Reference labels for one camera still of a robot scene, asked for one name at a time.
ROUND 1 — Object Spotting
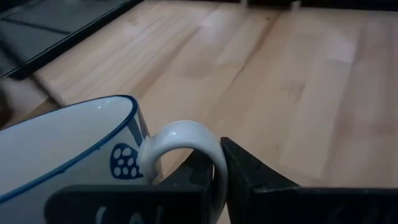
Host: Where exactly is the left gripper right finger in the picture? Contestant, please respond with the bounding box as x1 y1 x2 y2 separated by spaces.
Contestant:
220 137 298 224

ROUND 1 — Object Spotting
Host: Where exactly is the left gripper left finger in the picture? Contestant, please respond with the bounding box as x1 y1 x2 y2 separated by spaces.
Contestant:
164 150 215 187

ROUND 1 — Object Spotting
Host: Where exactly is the white mug blue pattern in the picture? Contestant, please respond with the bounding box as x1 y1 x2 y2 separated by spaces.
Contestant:
0 95 229 224

